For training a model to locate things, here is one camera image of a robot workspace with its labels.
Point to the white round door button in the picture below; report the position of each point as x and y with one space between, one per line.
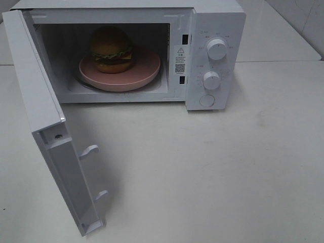
207 101

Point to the pink round plate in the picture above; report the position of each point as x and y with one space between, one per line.
144 68

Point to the toy burger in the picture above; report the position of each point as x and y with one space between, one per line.
111 50

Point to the white microwave door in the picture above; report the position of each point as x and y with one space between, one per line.
47 121

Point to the lower white round knob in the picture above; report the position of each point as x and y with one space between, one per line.
211 80

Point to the white round knob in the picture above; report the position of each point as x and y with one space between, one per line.
216 48
211 80

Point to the white warning sticker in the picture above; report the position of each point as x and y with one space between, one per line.
180 59

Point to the glass microwave turntable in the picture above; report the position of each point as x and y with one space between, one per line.
88 86

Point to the white microwave oven body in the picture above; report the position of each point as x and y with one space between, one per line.
65 27

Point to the upper white round knob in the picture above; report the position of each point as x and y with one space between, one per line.
216 48

